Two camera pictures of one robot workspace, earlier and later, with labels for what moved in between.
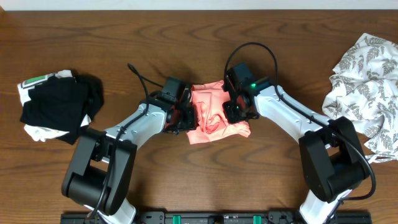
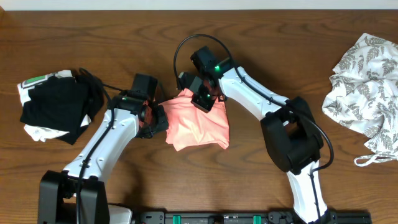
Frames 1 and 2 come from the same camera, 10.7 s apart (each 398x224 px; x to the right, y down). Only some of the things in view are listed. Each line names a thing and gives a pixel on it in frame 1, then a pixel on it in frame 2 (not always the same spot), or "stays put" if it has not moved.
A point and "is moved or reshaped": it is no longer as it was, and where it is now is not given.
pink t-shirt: x=207 y=99 is moved or reshaped
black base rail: x=260 y=216 stays put
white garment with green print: x=38 y=134 stays put
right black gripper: x=227 y=107 -> x=204 y=106
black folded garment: x=61 y=104 stays put
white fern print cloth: x=364 y=89 stays put
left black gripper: x=191 y=123 -> x=163 y=121
